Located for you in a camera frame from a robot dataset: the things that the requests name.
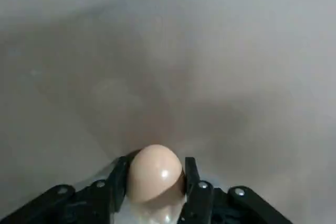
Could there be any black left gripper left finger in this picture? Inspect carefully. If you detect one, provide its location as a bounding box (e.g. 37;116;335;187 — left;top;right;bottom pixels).
0;156;129;224

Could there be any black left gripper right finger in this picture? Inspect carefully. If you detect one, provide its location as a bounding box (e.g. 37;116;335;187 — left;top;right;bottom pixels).
178;157;287;224

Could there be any brown egg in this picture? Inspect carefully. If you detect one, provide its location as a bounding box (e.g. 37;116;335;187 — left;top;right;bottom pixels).
127;144;187;204

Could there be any clear plastic egg carton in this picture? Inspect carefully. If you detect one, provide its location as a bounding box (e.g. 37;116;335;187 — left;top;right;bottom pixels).
86;153;224;224

